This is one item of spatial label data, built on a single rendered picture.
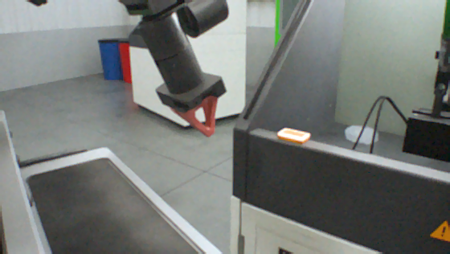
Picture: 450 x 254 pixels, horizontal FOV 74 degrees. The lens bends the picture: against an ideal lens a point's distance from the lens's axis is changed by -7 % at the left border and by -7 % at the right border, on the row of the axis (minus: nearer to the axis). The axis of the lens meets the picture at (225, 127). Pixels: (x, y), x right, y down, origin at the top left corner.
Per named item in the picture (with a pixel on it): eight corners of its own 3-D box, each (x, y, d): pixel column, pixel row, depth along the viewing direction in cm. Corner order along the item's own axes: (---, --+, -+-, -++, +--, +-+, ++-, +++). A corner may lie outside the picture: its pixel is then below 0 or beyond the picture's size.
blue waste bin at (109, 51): (95, 79, 631) (91, 39, 606) (120, 74, 676) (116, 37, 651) (112, 82, 597) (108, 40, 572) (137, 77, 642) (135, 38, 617)
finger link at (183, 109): (209, 116, 58) (188, 71, 53) (234, 126, 53) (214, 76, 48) (179, 138, 55) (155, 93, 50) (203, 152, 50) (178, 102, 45)
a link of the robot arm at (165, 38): (126, 21, 43) (144, 21, 38) (166, -1, 45) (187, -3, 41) (149, 64, 46) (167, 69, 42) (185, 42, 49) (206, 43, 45)
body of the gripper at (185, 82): (189, 77, 54) (171, 37, 50) (227, 88, 46) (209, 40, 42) (158, 99, 51) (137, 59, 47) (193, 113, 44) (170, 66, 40)
